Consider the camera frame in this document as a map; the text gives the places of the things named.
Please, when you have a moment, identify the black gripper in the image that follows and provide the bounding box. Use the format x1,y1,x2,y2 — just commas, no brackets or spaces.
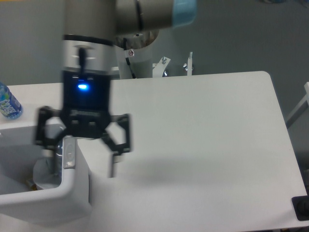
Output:
34,71,132,178

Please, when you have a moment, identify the white plastic wrapper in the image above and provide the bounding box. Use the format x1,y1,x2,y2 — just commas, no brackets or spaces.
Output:
26,158,62,190

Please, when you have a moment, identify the clear plastic bottle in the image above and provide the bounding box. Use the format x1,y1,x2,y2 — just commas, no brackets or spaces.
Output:
53,138,63,179

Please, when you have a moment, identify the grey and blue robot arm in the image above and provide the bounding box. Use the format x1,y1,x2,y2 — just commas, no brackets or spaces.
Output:
34,0,197,174

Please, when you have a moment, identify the white trash can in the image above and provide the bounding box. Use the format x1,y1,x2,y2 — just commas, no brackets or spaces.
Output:
0,122,92,224

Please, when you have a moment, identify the blue labelled water bottle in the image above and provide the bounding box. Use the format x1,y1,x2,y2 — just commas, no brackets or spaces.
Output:
0,82,23,120

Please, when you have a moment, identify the black table corner clamp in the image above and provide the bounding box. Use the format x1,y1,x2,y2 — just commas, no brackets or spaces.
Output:
292,195,309,221

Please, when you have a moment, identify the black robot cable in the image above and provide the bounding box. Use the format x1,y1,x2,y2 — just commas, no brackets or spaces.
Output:
122,37,137,79

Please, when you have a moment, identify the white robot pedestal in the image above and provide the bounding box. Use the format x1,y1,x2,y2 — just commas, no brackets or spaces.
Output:
114,30,159,79

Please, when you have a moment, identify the white pedestal foot bracket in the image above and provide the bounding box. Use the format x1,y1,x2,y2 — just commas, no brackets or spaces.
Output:
152,51,194,77

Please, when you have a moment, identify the white frame at right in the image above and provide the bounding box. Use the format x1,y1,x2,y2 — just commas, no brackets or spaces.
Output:
285,82,309,128

